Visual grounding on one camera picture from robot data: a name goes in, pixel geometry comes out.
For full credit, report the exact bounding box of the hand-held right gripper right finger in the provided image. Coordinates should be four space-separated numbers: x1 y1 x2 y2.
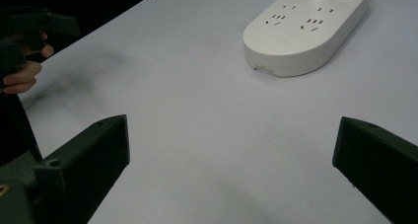
331 115 418 224

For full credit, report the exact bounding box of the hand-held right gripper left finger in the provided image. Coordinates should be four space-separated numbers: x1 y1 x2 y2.
31 113 131 224

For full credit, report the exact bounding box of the white power strip lamp base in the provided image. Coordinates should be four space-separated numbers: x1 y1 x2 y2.
243 0 372 78

